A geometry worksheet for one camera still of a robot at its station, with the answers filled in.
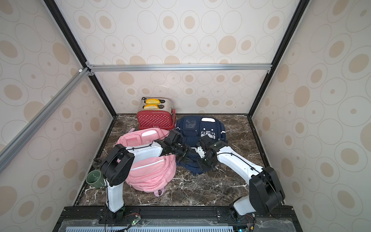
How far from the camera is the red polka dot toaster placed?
994mm

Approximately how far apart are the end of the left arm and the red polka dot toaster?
0.88 ft

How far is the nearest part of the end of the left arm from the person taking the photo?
734 mm
